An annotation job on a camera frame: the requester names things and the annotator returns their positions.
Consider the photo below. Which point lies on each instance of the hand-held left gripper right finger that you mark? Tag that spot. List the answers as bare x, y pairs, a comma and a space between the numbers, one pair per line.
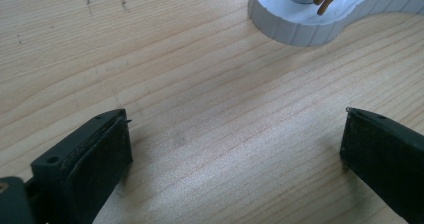
383, 157

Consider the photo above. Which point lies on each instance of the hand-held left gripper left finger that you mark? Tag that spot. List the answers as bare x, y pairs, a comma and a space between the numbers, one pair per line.
86, 170

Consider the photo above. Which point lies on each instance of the white branched stand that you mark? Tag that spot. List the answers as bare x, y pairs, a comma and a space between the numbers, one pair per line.
300, 27

